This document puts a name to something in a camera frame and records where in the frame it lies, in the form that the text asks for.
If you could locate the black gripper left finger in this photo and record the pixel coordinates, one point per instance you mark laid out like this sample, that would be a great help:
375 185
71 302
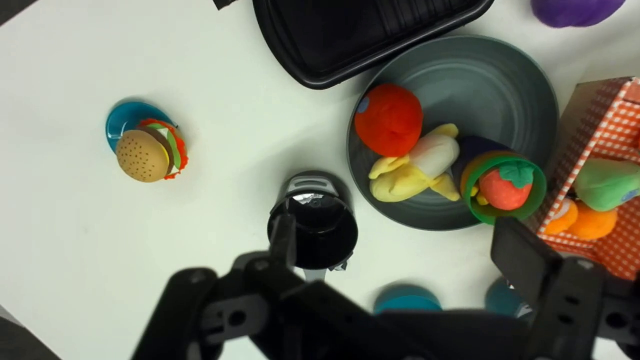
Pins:
200 312

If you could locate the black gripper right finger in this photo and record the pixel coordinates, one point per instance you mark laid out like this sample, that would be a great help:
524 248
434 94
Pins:
566 300

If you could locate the teal cup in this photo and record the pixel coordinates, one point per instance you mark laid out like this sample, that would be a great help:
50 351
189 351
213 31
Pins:
502 297

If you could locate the large orange plush toy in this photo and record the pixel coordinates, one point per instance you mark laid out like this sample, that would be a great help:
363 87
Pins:
593 222

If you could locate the small orange plush toy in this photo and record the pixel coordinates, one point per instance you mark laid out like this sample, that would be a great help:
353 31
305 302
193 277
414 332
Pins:
559 218

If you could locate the green plush toy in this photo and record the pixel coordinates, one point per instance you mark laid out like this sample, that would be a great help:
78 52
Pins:
610 183

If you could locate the green cup with strawberry toy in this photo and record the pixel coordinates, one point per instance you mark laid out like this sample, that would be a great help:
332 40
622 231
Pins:
507 190

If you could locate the teal toy pan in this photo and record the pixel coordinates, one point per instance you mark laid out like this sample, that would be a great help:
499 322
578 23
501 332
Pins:
406 300

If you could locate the toy hamburger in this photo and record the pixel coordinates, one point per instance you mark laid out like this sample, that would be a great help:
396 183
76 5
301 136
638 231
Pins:
143 155

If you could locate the orange checkered basket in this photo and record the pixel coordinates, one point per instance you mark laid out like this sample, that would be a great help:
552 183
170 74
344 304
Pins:
601 127

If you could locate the yellow plush banana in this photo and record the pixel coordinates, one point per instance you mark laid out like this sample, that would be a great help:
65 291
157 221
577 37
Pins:
406 181

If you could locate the small blue toy plate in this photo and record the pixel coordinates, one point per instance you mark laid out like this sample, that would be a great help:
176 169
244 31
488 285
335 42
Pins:
124 116

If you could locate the dark grey round plate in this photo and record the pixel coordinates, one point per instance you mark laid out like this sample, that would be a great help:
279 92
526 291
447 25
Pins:
480 87

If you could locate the red plush tomato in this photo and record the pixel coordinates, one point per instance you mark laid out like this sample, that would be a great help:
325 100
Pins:
389 121

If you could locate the purple plush toy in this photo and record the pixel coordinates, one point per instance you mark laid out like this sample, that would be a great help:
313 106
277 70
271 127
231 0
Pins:
573 10

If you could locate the black ridged rectangular tray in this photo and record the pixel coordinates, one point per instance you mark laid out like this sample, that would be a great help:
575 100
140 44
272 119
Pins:
360 33

